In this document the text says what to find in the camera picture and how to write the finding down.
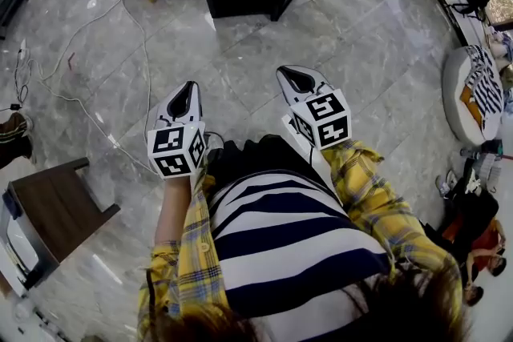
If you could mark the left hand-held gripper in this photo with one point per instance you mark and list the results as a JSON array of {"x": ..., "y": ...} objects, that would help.
[{"x": 176, "y": 148}]

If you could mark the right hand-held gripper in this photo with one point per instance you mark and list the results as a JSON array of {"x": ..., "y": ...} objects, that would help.
[{"x": 324, "y": 116}]

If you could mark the person's right forearm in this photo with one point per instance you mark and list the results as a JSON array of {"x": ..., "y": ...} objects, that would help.
[{"x": 372, "y": 200}]

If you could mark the person's left forearm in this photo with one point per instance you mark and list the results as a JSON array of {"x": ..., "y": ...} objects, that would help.
[{"x": 172, "y": 208}]

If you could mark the person's black skirt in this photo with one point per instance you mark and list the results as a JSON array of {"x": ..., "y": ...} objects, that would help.
[{"x": 264, "y": 156}]

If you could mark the person's striped shirt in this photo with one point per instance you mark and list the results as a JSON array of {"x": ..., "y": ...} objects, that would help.
[{"x": 280, "y": 220}]

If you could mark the person's yellow plaid shirt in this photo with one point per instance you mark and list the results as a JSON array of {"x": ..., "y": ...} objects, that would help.
[{"x": 196, "y": 252}]

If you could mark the white round ottoman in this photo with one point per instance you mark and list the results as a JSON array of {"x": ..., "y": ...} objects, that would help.
[{"x": 453, "y": 92}]

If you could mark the dark wooden stool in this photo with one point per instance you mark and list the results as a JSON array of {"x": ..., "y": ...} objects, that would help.
[{"x": 60, "y": 212}]

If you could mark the orange cloth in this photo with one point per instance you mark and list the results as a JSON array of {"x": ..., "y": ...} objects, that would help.
[{"x": 469, "y": 102}]

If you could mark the white sneaker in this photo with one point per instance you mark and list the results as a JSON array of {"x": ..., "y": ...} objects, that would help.
[{"x": 445, "y": 184}]

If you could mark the black white striped cloth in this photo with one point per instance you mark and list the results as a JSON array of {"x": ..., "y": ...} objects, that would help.
[{"x": 487, "y": 88}]

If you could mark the white appliance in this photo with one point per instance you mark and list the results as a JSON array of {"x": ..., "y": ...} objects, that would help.
[{"x": 20, "y": 248}]

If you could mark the black bag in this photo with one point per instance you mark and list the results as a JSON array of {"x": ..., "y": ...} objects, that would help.
[{"x": 477, "y": 208}]

